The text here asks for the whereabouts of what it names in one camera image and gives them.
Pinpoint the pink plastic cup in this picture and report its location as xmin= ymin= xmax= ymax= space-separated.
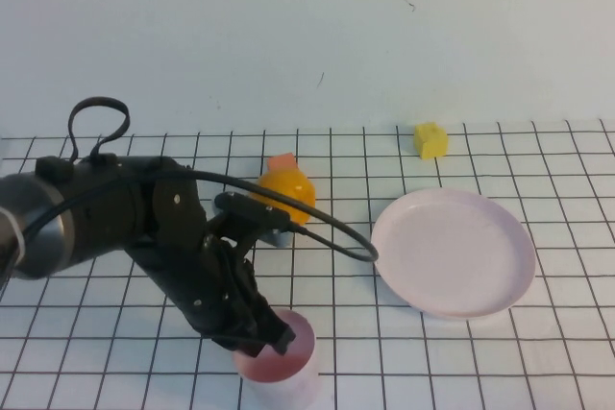
xmin=231 ymin=309 xmax=321 ymax=409

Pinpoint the orange fruit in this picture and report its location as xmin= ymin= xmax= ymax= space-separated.
xmin=254 ymin=169 xmax=318 ymax=234

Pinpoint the small salmon pink block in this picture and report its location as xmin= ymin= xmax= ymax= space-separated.
xmin=266 ymin=153 xmax=298 ymax=174

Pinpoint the thin black camera cable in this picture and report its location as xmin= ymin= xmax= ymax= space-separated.
xmin=18 ymin=168 xmax=381 ymax=264

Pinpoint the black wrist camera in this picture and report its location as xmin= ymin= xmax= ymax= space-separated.
xmin=212 ymin=191 xmax=295 ymax=249

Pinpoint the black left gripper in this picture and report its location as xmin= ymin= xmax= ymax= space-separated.
xmin=128 ymin=231 xmax=297 ymax=358

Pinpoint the pink round plate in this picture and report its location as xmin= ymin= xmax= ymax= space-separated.
xmin=370 ymin=188 xmax=537 ymax=321

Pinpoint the small yellow block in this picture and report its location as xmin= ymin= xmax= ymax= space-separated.
xmin=413 ymin=122 xmax=451 ymax=161

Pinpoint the white black grid tablecloth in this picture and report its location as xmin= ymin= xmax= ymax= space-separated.
xmin=0 ymin=117 xmax=615 ymax=410

